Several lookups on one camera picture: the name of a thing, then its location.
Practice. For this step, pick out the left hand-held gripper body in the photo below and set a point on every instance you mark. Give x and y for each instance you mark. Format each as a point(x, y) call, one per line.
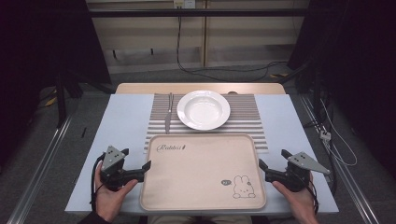
point(113, 174)

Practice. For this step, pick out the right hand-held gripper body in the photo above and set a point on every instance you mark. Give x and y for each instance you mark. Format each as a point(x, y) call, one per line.
point(295, 177)

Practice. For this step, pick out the beige tray with rabbit print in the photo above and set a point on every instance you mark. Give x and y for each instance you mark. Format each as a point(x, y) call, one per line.
point(202, 174)

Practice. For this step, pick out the person's right hand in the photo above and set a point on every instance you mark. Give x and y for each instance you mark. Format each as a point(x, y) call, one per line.
point(299, 202)

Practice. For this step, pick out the person's left hand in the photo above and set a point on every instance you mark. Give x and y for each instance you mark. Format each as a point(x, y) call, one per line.
point(109, 199)

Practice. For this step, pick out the white power strip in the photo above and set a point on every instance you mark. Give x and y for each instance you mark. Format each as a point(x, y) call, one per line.
point(325, 135)

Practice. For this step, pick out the small black stick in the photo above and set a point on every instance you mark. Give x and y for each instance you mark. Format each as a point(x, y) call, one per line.
point(83, 132)

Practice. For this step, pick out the striped placemat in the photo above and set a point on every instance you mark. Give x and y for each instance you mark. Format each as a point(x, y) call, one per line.
point(249, 118)

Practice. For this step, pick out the silver table knife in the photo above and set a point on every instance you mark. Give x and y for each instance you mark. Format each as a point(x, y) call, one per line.
point(168, 116)

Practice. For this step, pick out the wooden table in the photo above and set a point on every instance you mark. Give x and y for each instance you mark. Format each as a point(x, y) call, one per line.
point(149, 88)

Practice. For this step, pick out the person's lap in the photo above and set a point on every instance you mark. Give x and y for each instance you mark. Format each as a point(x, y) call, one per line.
point(199, 220)

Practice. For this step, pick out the yellow tape strip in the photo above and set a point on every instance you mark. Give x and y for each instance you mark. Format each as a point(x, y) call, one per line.
point(51, 100)
point(279, 75)

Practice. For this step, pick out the white deep plate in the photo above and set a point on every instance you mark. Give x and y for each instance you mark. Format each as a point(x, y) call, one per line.
point(203, 110)

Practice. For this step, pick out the black metal stand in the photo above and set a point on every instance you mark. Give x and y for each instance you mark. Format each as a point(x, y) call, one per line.
point(60, 99)

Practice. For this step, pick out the black curtain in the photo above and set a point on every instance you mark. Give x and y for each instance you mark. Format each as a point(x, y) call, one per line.
point(46, 40)
point(358, 46)

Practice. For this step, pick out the black horizontal bar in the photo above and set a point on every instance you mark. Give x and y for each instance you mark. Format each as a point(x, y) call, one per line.
point(199, 12)

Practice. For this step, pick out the metal floor rail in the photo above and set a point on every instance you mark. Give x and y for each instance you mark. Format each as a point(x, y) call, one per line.
point(351, 183)
point(40, 168)

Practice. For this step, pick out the white wall outlet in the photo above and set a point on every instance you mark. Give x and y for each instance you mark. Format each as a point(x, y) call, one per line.
point(184, 3)

